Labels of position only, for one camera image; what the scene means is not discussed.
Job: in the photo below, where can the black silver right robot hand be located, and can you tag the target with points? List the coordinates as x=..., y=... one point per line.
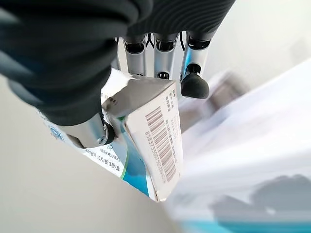
x=60, y=48

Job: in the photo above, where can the grey packet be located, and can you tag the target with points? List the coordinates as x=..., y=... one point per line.
x=150, y=136

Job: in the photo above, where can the white blue medical cart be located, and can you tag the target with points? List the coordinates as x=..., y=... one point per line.
x=243, y=145

